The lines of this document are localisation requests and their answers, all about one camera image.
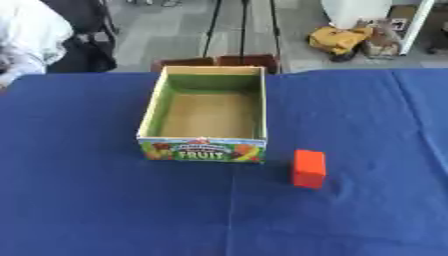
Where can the brown paper bag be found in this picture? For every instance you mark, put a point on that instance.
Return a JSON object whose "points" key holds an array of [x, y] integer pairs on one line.
{"points": [[382, 41]]}

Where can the white board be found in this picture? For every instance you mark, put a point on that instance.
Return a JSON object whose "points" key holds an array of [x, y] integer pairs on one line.
{"points": [[417, 25]]}

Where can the orange rectangular block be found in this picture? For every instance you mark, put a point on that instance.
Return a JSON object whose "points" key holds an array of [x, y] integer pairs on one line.
{"points": [[309, 168]]}

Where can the person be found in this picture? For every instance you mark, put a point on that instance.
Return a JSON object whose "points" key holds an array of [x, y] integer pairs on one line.
{"points": [[29, 36]]}

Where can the black tripod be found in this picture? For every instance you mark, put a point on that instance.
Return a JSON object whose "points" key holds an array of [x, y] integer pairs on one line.
{"points": [[242, 26]]}

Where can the black office chair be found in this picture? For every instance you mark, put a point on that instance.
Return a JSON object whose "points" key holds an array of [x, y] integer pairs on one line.
{"points": [[87, 36]]}

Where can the yellow bag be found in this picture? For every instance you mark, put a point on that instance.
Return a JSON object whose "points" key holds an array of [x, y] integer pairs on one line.
{"points": [[338, 39]]}

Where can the brown wooden chair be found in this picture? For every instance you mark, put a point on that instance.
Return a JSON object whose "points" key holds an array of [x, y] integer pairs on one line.
{"points": [[233, 61]]}

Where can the open cardboard box green inside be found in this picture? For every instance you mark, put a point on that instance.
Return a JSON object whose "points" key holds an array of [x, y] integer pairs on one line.
{"points": [[210, 115]]}

